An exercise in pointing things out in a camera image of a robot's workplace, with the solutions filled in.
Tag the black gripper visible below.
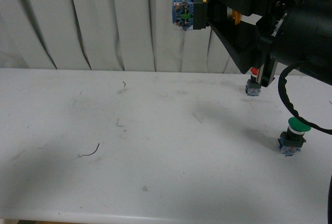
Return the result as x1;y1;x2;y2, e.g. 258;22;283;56
207;0;299;87

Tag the yellow push button switch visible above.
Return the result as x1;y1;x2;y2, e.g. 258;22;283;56
171;0;243;32

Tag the white pleated curtain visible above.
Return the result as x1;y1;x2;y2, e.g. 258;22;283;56
1;0;238;74

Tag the red push button switch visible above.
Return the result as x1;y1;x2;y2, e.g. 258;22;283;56
245;67;261;96

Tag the black cable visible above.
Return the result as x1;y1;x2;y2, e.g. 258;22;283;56
278;62;332;133

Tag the green push button switch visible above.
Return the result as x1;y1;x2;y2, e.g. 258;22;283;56
278;117;311;157

